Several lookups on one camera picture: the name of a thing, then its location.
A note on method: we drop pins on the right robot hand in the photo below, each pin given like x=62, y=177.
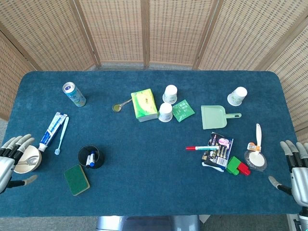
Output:
x=300, y=183

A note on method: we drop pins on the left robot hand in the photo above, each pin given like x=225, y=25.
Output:
x=5, y=166

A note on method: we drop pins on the black cup with items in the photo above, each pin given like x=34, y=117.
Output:
x=83, y=154

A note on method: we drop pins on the red and teal marker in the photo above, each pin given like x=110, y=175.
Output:
x=204, y=148

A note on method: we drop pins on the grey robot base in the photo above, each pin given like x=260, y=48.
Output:
x=144, y=223

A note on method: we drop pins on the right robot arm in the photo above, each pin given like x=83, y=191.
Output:
x=304, y=216

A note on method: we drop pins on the silver metal spoon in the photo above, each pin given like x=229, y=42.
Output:
x=31, y=160

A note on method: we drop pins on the beige bowl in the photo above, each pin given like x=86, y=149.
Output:
x=29, y=150

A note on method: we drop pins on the clear plastic dish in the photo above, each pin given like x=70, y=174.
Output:
x=264, y=166

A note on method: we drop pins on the red toy block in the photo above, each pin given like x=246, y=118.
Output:
x=245, y=169

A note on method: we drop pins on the blue white toothpaste tube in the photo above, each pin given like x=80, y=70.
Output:
x=53, y=128

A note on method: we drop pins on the white plastic scoop with label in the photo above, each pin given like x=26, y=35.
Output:
x=258, y=134

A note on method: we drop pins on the light blue toothbrush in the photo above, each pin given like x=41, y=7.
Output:
x=63, y=132

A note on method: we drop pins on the green toy block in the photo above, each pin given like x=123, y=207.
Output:
x=233, y=164

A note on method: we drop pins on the green yellow sponge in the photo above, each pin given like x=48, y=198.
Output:
x=77, y=180

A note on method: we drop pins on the black snack package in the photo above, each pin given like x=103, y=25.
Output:
x=219, y=158

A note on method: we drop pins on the light blue beverage can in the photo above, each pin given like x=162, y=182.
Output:
x=75, y=97

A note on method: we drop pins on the leaf print paper cup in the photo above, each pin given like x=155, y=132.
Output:
x=237, y=96

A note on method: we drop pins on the light green dustpan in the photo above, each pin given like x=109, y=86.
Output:
x=213, y=118

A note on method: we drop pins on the metal spoon with gold bowl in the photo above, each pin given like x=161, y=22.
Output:
x=116, y=108

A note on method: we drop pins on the green tea sachet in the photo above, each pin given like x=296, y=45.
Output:
x=184, y=110

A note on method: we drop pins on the blue table cloth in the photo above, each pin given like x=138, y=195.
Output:
x=154, y=187

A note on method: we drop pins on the green tissue pack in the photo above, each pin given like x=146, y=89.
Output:
x=144, y=104

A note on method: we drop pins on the white paper cup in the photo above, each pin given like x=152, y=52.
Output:
x=165, y=111
x=170, y=92

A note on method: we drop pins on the woven bamboo folding screen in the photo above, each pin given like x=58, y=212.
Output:
x=115, y=29

